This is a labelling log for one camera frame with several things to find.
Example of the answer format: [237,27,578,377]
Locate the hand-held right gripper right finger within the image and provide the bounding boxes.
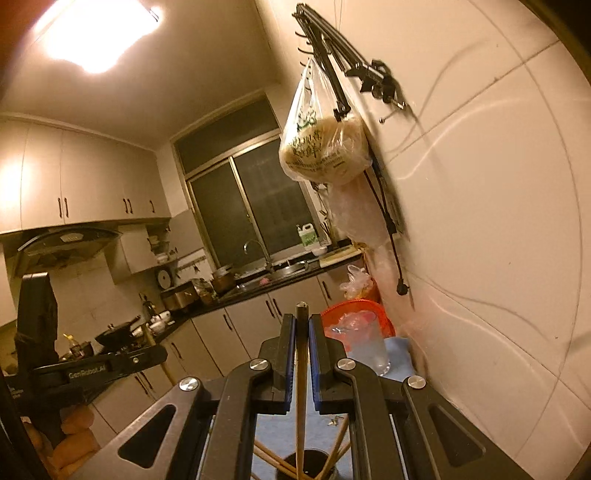
[308,314,536,480]

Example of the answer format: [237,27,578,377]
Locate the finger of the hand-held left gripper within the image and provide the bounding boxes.
[111,345,168,377]

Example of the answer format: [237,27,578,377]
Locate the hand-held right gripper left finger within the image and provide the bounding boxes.
[92,314,296,480]

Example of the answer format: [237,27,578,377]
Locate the single brown wood chopstick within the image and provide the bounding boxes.
[295,301,309,480]

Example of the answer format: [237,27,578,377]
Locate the group of wooden chopsticks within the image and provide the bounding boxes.
[252,427,352,480]

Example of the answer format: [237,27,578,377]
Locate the dark round chopstick holder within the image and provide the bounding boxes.
[274,450,342,480]

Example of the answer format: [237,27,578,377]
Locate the person's left hand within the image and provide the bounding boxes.
[46,405,100,480]

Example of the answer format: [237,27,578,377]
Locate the black wok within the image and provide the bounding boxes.
[95,315,143,349]

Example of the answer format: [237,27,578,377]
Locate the white bowls beside wok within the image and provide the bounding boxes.
[148,311,174,335]

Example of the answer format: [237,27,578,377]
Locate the red plastic basket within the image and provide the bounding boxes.
[321,299,397,342]

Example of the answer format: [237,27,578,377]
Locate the beige lower kitchen cabinets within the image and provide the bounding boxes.
[90,272,356,439]

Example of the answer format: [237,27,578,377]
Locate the beige kitchen cabinets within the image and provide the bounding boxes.
[0,117,174,236]
[90,272,356,439]

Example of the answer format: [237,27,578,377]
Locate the clear glass pitcher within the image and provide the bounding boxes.
[331,310,392,377]

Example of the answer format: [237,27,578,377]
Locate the dark range hood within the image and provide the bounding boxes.
[9,226,123,278]

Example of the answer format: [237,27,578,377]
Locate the black kitchen countertop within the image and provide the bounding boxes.
[60,247,365,365]

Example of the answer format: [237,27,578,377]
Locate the steel kitchen sink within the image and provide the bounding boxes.
[238,261,319,291]

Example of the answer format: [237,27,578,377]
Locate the white crumpled plastic bag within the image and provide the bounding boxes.
[341,265,375,301]

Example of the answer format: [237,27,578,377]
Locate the curved metal faucet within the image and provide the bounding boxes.
[243,239,273,273]

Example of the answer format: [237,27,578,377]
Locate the cutting board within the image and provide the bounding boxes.
[318,247,363,268]

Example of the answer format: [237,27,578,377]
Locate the white green detergent jug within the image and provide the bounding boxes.
[297,222,321,250]

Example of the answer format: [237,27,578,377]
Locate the beige upper kitchen cabinets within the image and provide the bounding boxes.
[0,117,174,236]

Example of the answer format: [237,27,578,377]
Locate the hanging clear plastic bags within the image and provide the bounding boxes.
[323,175,402,259]

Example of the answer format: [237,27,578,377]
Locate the kitchen window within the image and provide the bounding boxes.
[171,92,324,278]

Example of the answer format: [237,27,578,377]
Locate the bagged flat bread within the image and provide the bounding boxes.
[278,58,374,185]

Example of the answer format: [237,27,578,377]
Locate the ceiling lamp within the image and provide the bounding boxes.
[39,0,164,75]

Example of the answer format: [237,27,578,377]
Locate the beige wall shelf cabinet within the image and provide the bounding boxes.
[105,220,178,284]

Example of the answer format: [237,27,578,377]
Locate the black power cable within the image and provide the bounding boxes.
[362,168,411,296]

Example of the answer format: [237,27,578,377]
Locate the wall socket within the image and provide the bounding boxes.
[385,194,407,236]

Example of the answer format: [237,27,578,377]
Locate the black metal wall clamp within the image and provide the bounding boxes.
[346,58,409,112]

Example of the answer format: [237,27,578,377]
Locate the black wall hook rack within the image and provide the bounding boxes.
[292,2,370,123]

